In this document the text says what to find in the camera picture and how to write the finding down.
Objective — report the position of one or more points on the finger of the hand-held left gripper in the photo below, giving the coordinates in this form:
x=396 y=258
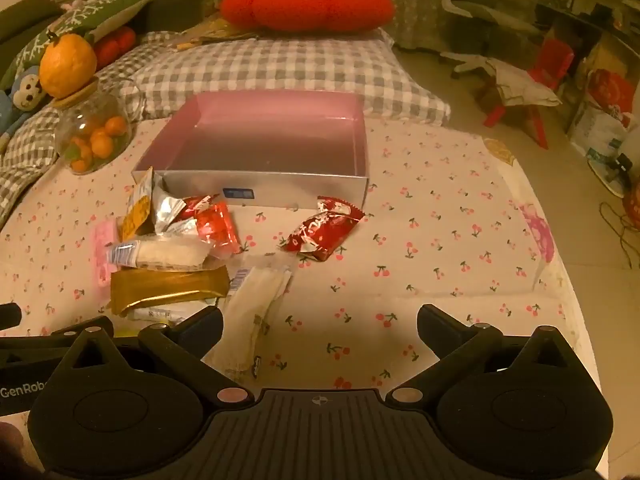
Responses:
x=9 y=317
x=60 y=339

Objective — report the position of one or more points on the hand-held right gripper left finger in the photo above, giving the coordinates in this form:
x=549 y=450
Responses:
x=212 y=322

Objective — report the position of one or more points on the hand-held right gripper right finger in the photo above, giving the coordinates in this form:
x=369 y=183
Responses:
x=430 y=325

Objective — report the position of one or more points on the clear rice cracker packet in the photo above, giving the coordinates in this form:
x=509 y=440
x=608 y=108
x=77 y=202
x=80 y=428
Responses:
x=245 y=320
x=160 y=255

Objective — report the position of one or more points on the gold snack bar packet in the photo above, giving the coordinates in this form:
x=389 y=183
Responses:
x=165 y=287

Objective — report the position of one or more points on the red and white snack packet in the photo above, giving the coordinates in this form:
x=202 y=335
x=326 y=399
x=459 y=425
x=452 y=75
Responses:
x=217 y=232

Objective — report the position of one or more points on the pink snack packet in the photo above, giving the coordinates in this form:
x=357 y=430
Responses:
x=102 y=255

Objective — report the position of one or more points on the silver foil snack packet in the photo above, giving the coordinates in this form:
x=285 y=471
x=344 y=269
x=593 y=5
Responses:
x=167 y=207

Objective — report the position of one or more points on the orange and white snack packet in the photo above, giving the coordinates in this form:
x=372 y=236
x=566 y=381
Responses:
x=136 y=215

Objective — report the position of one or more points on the silver box with pink inside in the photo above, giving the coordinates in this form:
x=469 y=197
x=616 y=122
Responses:
x=260 y=185

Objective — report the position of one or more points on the grey checked blanket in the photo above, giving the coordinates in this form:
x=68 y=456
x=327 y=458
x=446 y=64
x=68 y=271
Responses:
x=20 y=160

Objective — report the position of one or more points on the pile of small oranges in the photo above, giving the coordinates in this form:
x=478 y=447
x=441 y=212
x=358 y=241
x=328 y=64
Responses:
x=97 y=142

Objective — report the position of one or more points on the round glass jar wooden lid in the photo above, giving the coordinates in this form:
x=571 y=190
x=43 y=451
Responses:
x=100 y=110

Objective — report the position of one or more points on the blue monkey plush toy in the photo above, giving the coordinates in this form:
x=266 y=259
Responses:
x=27 y=91

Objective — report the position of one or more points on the clear glass cup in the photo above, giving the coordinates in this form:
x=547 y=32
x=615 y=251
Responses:
x=136 y=100

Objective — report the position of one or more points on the white plastic bag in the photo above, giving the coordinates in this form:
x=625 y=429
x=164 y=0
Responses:
x=597 y=132

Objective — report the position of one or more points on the white crumpled cloth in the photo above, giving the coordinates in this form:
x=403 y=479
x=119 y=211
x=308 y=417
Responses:
x=520 y=82

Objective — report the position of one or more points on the orange pumpkin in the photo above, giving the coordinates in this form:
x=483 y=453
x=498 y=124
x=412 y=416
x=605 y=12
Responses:
x=67 y=65

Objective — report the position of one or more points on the grey checked pillow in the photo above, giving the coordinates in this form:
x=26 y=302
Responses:
x=280 y=67

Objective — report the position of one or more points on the tan flat object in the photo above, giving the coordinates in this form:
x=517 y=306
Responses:
x=215 y=32

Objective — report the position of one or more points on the red stool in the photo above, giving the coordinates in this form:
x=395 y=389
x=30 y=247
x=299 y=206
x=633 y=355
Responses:
x=555 y=57

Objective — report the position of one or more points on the small red plush cushion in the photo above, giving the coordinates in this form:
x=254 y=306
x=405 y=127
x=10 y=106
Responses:
x=117 y=42

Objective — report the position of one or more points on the red and white bag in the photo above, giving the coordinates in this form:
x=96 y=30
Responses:
x=607 y=87

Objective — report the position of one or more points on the dark green sofa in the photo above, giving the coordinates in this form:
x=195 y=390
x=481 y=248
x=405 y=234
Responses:
x=25 y=17

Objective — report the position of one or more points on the green snowflake cushion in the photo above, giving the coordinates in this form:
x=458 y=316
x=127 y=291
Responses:
x=75 y=20

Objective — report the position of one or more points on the grey office chair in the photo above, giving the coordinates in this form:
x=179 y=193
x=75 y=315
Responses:
x=475 y=7

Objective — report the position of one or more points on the large red cushion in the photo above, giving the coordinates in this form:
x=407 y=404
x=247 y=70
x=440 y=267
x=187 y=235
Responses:
x=305 y=2

